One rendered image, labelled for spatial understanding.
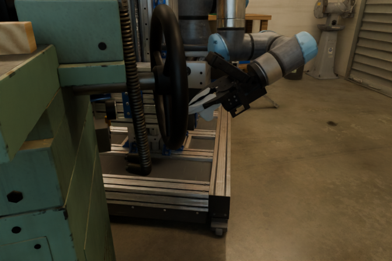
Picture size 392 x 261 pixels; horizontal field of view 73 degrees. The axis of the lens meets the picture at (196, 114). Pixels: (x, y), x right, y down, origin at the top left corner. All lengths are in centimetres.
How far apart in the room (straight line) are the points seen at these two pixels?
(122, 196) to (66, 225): 84
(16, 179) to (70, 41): 20
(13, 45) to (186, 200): 95
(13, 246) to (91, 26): 31
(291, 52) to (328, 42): 346
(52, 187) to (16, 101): 15
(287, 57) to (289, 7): 352
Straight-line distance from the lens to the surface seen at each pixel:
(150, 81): 53
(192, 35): 102
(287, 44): 70
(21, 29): 37
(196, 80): 92
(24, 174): 38
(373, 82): 391
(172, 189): 119
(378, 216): 165
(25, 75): 30
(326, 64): 419
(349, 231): 149
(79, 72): 43
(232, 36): 71
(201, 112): 65
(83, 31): 44
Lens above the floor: 95
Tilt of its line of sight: 22 degrees down
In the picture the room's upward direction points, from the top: straight up
